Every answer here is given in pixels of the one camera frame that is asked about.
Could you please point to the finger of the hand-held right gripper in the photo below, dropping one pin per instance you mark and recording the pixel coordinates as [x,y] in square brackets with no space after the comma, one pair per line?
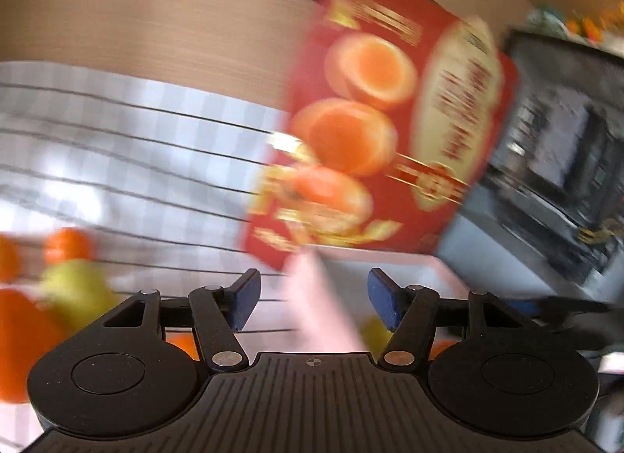
[575,306]

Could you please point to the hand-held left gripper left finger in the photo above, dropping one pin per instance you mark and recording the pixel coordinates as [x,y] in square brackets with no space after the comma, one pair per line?
[246,297]

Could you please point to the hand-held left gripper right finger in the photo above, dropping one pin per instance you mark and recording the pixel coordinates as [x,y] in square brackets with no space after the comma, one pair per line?
[382,297]

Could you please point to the yellow-green fruit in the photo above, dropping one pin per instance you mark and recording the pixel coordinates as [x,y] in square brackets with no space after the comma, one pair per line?
[373,333]

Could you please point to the green pear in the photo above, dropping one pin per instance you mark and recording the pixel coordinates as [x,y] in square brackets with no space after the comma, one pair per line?
[78,292]

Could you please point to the small orange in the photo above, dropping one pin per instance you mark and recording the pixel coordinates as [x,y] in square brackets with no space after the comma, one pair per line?
[68,245]

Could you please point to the red printed cardboard box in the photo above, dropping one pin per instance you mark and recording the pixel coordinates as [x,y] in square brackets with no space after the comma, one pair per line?
[380,9]

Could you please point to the open grey computer case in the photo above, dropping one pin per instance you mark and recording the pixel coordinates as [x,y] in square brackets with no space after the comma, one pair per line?
[560,141]

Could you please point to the white checked tablecloth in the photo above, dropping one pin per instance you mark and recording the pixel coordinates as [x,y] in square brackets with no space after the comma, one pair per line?
[122,141]

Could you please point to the large orange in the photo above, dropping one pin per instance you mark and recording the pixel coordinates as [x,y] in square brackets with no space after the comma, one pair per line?
[19,345]

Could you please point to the blurred orange green objects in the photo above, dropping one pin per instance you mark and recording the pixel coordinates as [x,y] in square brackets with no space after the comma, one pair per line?
[585,26]

